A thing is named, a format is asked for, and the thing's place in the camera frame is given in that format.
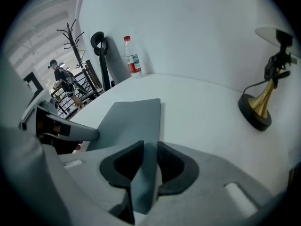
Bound wooden clothes hanger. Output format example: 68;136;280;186
76;48;88;65

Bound grey notebook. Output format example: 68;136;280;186
87;98;163;215

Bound black office chair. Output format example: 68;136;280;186
90;31;116;92

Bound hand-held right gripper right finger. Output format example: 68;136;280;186
157;141;200;196

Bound white shade brass table lamp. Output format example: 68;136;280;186
238;26;296;131

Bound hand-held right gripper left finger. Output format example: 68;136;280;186
99;140;144;189

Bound black coat rack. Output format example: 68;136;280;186
57;19;90;70

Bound black clip-on camera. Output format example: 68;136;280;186
264;29;297;87

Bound black camera cable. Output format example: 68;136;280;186
242;71;291;96

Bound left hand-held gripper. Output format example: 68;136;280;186
18;71;100;142

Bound grey gripper-mounted camera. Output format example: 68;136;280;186
39;97;59;115

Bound clear red-capped water bottle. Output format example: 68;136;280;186
123;35;143;79

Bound black stair railing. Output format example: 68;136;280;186
50;60;104;120

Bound person's left hand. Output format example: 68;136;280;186
41;137;83;155

